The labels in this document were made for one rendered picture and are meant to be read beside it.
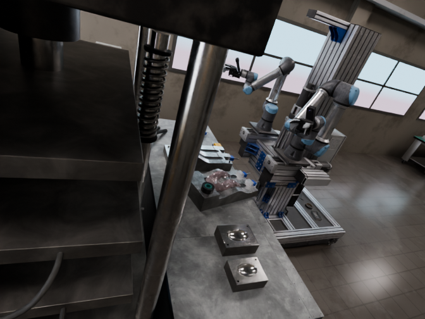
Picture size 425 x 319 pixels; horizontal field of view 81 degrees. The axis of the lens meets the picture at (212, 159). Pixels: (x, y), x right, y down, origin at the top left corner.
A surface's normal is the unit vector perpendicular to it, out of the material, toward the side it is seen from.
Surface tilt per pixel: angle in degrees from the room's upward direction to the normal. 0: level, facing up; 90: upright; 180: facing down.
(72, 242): 0
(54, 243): 0
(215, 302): 0
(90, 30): 90
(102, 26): 90
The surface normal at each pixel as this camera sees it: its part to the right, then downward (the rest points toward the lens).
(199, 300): 0.26, -0.83
